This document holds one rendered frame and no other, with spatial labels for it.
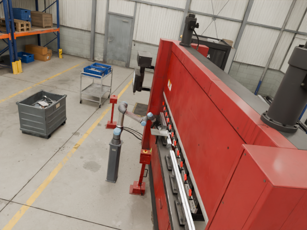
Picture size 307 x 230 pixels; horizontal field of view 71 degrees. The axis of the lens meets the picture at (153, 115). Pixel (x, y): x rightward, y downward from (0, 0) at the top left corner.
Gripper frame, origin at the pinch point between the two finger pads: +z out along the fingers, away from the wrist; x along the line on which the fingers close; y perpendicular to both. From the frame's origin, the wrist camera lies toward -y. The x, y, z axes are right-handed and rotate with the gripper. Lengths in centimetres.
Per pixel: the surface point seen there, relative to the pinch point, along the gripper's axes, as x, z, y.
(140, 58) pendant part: 106, -82, 34
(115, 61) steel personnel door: 736, 64, -75
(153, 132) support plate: -1.0, -1.6, -9.2
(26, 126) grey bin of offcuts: 127, -83, -231
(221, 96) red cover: -142, -99, 72
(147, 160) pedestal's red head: -37, 11, -36
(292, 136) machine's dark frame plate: -203, -99, 81
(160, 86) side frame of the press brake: 86, -22, 38
